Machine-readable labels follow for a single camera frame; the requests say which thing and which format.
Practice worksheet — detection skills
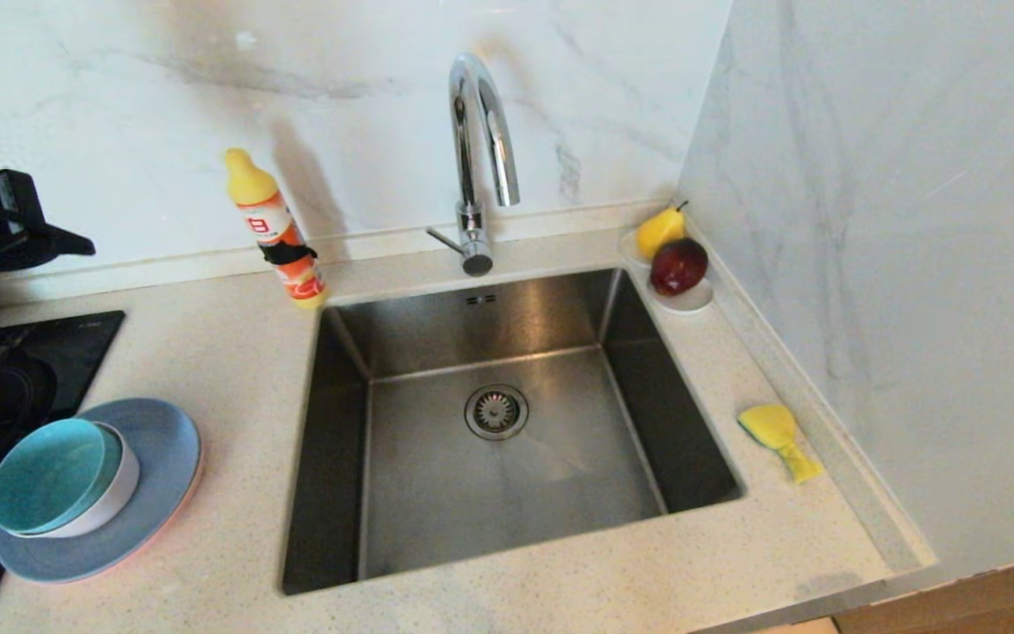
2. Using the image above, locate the yellow-capped orange dish soap bottle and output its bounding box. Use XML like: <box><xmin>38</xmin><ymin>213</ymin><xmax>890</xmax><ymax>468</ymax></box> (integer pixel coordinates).
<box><xmin>224</xmin><ymin>148</ymin><xmax>329</xmax><ymax>309</ymax></box>

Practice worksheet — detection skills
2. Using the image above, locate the teal bowl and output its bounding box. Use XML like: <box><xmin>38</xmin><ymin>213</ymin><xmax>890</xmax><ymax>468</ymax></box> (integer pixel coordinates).
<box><xmin>0</xmin><ymin>417</ymin><xmax>123</xmax><ymax>536</ymax></box>

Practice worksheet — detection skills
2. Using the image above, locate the blue-grey plate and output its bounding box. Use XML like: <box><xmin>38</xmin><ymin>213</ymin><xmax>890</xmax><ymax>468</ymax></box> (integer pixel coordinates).
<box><xmin>0</xmin><ymin>397</ymin><xmax>202</xmax><ymax>584</ymax></box>

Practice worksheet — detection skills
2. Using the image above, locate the pale pink bowl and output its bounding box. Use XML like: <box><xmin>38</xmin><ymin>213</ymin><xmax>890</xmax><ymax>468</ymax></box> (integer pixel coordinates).
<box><xmin>10</xmin><ymin>423</ymin><xmax>141</xmax><ymax>539</ymax></box>

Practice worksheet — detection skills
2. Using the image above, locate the pink plate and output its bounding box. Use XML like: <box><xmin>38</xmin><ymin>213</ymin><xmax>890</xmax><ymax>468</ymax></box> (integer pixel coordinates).
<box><xmin>23</xmin><ymin>449</ymin><xmax>205</xmax><ymax>586</ymax></box>

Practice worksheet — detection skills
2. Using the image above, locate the chrome gooseneck faucet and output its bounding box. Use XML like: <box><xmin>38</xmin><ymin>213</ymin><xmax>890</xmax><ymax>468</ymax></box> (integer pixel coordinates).
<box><xmin>426</xmin><ymin>53</ymin><xmax>522</xmax><ymax>277</ymax></box>

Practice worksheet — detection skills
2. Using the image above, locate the yellow fish-shaped sponge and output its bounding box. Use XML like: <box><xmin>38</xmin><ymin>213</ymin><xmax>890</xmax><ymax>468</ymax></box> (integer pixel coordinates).
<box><xmin>738</xmin><ymin>403</ymin><xmax>825</xmax><ymax>485</ymax></box>

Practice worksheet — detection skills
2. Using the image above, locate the stainless steel sink basin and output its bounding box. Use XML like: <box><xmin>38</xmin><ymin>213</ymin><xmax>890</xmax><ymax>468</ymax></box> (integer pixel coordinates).
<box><xmin>283</xmin><ymin>267</ymin><xmax>746</xmax><ymax>595</ymax></box>

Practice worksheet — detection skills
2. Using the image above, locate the black induction cooktop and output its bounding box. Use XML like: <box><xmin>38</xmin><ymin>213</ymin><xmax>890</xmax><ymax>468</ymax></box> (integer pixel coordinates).
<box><xmin>0</xmin><ymin>310</ymin><xmax>127</xmax><ymax>634</ymax></box>

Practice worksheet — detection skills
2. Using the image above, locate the round metal drain strainer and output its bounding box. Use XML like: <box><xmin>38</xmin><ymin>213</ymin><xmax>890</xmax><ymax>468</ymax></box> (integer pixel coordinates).
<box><xmin>465</xmin><ymin>384</ymin><xmax>530</xmax><ymax>441</ymax></box>

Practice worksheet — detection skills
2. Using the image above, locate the yellow pear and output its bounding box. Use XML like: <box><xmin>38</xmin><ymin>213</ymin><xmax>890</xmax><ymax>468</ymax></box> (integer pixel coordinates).
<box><xmin>635</xmin><ymin>202</ymin><xmax>690</xmax><ymax>262</ymax></box>

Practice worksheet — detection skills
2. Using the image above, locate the dark red apple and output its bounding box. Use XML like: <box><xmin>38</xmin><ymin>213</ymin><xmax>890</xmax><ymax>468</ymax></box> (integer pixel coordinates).
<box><xmin>649</xmin><ymin>239</ymin><xmax>709</xmax><ymax>298</ymax></box>

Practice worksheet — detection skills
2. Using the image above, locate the small white dish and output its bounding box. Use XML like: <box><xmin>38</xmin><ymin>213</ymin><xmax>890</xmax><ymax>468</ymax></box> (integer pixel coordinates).
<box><xmin>619</xmin><ymin>231</ymin><xmax>716</xmax><ymax>315</ymax></box>

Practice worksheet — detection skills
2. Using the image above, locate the light wooden cabinet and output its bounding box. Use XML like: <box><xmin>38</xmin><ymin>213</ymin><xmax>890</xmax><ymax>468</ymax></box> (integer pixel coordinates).
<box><xmin>833</xmin><ymin>546</ymin><xmax>1014</xmax><ymax>634</ymax></box>

